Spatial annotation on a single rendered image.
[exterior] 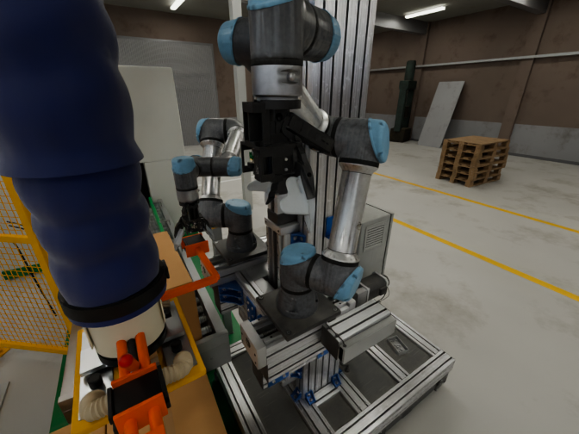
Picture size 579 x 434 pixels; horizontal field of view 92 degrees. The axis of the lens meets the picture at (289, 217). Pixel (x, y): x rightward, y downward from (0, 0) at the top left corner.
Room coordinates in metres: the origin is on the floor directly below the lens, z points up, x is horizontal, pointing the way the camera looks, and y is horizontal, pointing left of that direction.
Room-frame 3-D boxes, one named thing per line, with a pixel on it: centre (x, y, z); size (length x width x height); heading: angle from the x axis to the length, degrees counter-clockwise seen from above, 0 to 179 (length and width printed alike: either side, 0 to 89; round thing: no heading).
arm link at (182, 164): (0.95, 0.36, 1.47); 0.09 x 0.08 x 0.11; 1
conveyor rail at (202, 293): (2.06, 0.94, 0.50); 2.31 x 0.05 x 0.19; 31
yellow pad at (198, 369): (0.62, 0.35, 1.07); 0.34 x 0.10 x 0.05; 33
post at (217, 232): (1.64, 0.49, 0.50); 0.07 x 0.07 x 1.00; 31
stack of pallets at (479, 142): (5.90, -3.91, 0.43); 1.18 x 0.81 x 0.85; 120
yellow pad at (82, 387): (0.51, 0.51, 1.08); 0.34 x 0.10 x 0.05; 33
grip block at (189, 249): (0.96, 0.37, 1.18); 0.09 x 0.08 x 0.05; 123
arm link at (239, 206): (1.20, 0.24, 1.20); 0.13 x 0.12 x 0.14; 91
